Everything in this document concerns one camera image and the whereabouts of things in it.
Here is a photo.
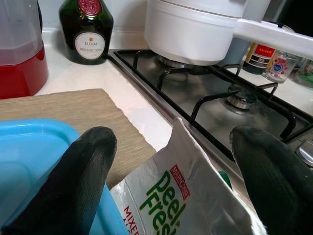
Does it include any white pot with handle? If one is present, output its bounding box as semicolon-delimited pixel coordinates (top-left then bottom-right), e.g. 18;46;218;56
143;0;313;67

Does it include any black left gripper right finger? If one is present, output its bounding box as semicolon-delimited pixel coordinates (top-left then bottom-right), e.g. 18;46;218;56
229;126;313;235

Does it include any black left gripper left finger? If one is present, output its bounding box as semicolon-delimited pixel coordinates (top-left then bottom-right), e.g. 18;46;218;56
0;126;118;235

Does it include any dark sauce bottle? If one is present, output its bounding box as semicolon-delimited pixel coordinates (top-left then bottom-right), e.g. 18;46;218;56
242;43;276;75

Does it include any beige woven mat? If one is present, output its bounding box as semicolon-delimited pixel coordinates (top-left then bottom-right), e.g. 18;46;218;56
0;88;157;189

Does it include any dark green liqueur bottle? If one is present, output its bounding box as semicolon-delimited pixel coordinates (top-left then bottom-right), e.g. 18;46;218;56
58;0;114;66

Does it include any blue lidded food container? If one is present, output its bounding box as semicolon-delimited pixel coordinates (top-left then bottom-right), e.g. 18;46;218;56
0;118;130;235

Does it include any white juice carton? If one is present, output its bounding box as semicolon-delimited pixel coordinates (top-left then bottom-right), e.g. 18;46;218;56
110;117;268;235

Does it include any floral print drinking glass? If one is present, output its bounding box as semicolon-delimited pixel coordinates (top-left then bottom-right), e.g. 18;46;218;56
261;50;299;84

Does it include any red based clear pitcher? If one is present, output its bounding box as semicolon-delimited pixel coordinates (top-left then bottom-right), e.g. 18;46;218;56
0;0;49;100

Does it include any steel gas hob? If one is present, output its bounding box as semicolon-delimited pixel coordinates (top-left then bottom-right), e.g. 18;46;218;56
107;48;313;172

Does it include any silver hob knob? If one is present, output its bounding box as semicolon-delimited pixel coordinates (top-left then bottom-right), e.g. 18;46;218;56
295;139;313;167

